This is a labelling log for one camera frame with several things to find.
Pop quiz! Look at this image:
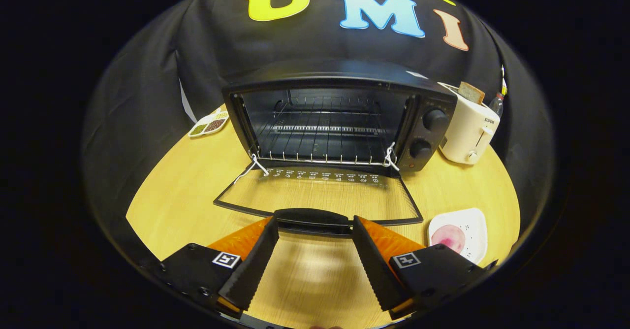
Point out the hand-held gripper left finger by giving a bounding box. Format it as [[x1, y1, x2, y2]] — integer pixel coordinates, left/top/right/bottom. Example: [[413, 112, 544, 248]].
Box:
[[150, 216, 280, 320]]

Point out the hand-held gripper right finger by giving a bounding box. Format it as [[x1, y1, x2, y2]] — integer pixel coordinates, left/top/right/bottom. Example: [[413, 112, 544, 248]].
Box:
[[352, 216, 498, 321]]

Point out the pink ham slice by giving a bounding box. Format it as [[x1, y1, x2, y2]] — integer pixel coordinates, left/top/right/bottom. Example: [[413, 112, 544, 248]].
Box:
[[432, 225, 466, 254]]

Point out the white square plate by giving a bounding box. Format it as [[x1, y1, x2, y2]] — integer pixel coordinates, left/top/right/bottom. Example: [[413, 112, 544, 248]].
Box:
[[428, 208, 488, 264]]

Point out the black toaster oven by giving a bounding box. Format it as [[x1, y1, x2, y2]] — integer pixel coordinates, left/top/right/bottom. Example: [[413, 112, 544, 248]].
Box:
[[213, 59, 458, 236]]

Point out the white pop-up toaster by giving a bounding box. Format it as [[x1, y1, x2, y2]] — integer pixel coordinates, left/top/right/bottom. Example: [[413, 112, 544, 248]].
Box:
[[438, 83, 501, 165]]

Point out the white divided dish of beans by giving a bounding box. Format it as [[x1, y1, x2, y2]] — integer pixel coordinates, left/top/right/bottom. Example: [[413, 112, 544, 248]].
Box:
[[188, 107, 230, 138]]

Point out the brown bread slice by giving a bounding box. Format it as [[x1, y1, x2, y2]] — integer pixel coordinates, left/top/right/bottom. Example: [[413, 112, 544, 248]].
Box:
[[458, 81, 485, 104]]

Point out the clear water bottle red label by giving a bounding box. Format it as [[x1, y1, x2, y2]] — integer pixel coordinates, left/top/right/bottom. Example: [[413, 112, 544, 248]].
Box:
[[489, 66, 507, 118]]

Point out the black backdrop cloth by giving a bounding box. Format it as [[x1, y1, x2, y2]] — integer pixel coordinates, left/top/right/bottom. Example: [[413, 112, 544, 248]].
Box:
[[81, 0, 557, 270]]

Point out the white string tie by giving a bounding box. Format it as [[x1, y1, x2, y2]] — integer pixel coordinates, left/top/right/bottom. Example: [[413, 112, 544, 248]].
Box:
[[234, 154, 270, 184], [384, 142, 400, 172]]

